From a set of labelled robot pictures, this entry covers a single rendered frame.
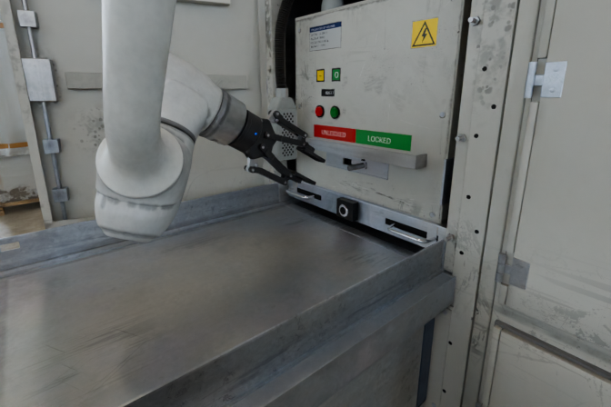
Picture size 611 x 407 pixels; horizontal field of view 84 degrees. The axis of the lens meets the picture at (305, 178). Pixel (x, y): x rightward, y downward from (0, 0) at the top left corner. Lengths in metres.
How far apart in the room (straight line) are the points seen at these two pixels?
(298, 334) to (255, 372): 0.07
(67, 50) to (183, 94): 0.58
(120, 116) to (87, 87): 0.68
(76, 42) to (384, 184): 0.84
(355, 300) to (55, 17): 0.95
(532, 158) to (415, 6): 0.37
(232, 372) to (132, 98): 0.31
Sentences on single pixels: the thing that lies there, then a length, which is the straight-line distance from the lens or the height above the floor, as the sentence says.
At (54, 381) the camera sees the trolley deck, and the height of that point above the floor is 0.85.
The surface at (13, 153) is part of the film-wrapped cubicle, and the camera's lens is 4.43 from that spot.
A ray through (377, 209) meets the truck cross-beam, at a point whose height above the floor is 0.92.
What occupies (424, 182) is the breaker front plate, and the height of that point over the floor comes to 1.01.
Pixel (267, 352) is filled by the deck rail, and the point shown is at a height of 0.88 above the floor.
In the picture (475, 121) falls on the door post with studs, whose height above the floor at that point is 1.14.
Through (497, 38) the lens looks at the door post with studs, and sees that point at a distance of 0.65.
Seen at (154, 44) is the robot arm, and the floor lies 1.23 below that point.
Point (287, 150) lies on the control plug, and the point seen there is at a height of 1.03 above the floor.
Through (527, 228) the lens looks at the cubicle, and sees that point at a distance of 0.63.
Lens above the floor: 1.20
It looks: 14 degrees down
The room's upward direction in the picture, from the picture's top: straight up
